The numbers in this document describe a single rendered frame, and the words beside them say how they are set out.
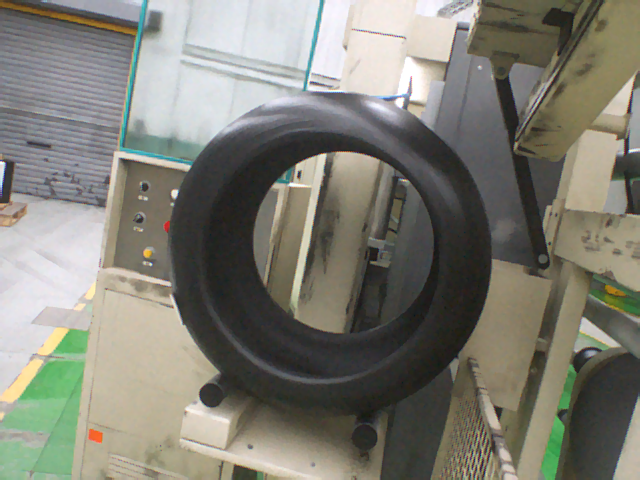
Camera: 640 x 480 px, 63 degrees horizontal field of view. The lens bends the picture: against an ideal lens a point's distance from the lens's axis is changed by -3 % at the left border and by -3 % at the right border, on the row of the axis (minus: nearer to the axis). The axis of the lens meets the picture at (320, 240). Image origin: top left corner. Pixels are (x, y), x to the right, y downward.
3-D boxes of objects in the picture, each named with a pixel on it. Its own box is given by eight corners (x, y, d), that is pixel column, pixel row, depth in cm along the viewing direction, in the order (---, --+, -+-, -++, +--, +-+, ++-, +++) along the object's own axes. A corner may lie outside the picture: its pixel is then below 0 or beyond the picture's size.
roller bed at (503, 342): (446, 367, 137) (473, 254, 133) (503, 381, 135) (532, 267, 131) (451, 396, 118) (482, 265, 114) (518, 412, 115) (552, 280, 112)
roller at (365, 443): (367, 378, 125) (371, 360, 125) (386, 382, 125) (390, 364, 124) (348, 447, 91) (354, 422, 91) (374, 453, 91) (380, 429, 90)
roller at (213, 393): (253, 349, 130) (256, 331, 129) (271, 353, 129) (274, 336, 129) (196, 404, 96) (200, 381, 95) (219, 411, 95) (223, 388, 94)
